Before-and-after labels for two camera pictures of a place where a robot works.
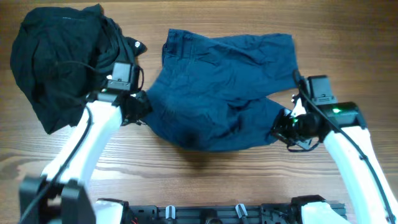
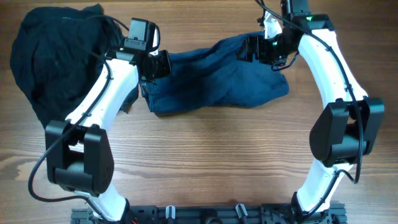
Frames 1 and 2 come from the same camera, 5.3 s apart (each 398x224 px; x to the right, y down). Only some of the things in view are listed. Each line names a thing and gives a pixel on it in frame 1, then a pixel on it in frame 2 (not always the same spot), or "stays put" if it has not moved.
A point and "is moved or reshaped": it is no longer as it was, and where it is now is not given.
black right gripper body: [291, 130] -> [270, 51]
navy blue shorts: [211, 93] is moved or reshaped
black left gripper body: [143, 107] -> [160, 65]
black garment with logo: [63, 57] stays put
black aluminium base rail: [221, 214] stays put
